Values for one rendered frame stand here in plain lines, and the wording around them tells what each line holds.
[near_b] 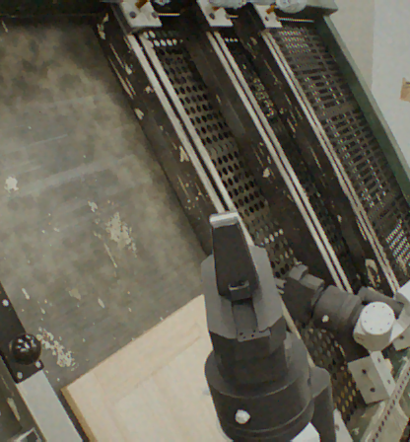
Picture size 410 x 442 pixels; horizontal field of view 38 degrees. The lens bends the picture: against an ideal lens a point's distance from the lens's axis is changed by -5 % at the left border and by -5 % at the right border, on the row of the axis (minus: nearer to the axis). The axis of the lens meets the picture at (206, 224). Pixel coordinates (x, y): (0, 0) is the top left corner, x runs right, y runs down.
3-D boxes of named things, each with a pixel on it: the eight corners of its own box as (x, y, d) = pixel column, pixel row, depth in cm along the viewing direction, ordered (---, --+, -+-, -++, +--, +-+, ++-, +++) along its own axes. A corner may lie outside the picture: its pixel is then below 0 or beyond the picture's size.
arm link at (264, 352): (175, 352, 42) (211, 457, 47) (313, 323, 41) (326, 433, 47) (172, 257, 53) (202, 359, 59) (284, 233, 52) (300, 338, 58)
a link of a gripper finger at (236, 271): (245, 212, 44) (259, 282, 47) (201, 221, 44) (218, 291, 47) (248, 222, 43) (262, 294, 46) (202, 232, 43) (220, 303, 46)
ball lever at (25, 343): (12, 367, 76) (21, 373, 63) (-2, 341, 75) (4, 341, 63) (36, 354, 77) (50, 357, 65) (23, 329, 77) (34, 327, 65)
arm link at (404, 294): (373, 358, 119) (422, 318, 120) (374, 345, 111) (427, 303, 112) (353, 334, 122) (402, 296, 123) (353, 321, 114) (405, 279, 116)
